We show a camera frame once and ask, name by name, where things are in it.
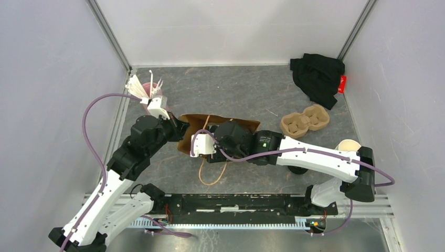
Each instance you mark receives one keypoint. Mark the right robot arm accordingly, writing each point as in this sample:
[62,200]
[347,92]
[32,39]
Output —
[348,165]

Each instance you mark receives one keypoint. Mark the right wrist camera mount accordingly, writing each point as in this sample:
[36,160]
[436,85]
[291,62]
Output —
[203,144]

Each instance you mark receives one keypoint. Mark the red tag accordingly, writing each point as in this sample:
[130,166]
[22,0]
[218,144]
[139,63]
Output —
[341,87]

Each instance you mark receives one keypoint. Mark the cardboard cup carrier stack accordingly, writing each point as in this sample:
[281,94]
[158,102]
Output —
[296,125]

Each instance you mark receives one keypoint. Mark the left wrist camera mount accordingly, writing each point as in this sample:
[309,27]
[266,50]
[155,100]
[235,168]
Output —
[156,107]

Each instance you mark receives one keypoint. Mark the black cloth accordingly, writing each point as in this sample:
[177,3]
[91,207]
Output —
[318,77]

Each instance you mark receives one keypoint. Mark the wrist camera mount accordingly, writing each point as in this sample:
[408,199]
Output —
[156,107]
[203,144]

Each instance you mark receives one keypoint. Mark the stack of black lids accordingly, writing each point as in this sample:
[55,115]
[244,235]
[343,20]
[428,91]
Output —
[297,170]

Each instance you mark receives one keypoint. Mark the brown paper bag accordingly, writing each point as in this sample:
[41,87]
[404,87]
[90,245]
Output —
[209,123]

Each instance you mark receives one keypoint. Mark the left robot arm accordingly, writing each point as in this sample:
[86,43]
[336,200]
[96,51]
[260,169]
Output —
[94,227]

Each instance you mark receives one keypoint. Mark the stack of paper cups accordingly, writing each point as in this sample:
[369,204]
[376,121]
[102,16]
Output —
[348,145]

